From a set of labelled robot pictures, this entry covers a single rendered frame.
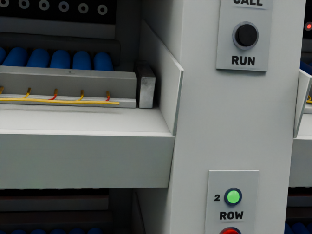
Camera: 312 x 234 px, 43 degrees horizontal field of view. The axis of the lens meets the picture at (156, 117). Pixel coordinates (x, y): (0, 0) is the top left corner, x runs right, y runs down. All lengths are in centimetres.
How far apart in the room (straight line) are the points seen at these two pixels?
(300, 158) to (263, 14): 12
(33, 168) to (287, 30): 21
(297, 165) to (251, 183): 5
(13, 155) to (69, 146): 4
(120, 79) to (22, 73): 8
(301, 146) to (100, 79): 17
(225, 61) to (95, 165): 12
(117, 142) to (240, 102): 10
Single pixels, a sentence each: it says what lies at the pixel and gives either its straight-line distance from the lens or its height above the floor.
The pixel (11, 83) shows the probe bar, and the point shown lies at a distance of 33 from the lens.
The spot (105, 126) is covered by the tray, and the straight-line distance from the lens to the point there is 30.
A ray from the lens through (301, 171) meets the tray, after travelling 35.
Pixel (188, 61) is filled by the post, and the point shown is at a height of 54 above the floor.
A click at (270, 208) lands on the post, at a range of 33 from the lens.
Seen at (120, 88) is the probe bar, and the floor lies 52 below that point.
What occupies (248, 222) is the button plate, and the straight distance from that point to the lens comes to 33.
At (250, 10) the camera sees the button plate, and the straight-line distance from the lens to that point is 31.
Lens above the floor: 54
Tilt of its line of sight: 7 degrees down
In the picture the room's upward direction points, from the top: 3 degrees clockwise
